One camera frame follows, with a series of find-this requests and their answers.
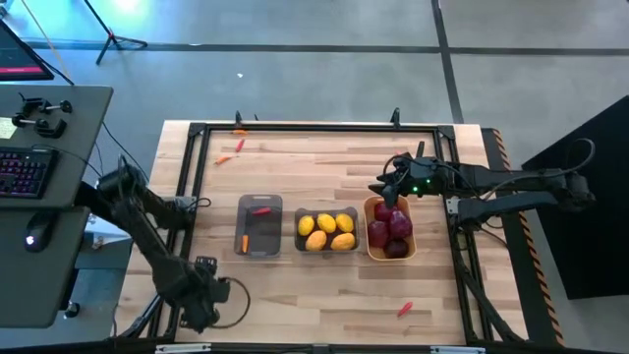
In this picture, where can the backlit black keyboard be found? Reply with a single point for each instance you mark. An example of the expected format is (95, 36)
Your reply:
(24, 172)

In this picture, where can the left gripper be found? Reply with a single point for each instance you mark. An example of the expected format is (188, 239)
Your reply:
(204, 300)

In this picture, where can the black desk clamp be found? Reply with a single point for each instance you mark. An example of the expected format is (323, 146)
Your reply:
(44, 105)
(39, 127)

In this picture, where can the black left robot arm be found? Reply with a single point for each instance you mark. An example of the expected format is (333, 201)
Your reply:
(147, 231)

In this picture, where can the black computer mouse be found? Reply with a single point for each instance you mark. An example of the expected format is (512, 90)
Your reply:
(38, 232)

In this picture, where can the orange chili pepper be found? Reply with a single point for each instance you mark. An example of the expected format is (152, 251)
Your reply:
(240, 132)
(223, 159)

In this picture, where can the red chili pepper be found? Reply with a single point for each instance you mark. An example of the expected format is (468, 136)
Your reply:
(405, 309)
(240, 145)
(261, 211)

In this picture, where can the white mounting bracket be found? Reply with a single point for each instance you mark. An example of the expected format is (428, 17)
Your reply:
(452, 205)

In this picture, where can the grey desk top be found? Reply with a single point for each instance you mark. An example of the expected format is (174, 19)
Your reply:
(19, 295)
(74, 123)

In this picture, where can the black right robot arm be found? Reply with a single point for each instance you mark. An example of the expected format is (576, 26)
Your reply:
(516, 179)

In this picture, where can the clear grey plastic bin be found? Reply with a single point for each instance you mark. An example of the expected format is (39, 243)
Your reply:
(326, 247)
(265, 231)

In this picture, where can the black tripod stand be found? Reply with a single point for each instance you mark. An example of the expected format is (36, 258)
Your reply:
(110, 39)

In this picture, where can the black table frame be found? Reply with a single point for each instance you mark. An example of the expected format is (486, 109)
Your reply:
(314, 127)

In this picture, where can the orange carrot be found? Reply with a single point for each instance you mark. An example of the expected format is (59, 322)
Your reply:
(245, 243)

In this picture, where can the pale sticky note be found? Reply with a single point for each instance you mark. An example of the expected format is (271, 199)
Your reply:
(7, 128)

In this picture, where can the dark red apple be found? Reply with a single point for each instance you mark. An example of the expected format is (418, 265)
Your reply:
(382, 214)
(378, 233)
(400, 223)
(396, 248)

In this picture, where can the black table edge clamp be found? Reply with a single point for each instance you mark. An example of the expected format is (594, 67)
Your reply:
(238, 118)
(395, 116)

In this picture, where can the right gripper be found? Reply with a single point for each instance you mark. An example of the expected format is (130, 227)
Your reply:
(417, 177)

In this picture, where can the black floor mat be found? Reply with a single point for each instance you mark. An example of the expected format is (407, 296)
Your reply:
(585, 221)

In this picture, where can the silver metal bracket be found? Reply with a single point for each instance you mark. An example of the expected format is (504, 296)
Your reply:
(457, 350)
(183, 348)

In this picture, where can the yellow plastic basket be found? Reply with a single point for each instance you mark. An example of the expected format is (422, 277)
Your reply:
(412, 246)

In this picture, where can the black orange hazard tape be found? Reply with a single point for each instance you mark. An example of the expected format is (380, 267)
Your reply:
(531, 236)

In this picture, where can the black computer monitor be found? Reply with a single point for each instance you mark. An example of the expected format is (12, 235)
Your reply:
(17, 56)

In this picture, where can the black round knob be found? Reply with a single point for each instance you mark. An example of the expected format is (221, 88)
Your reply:
(72, 310)

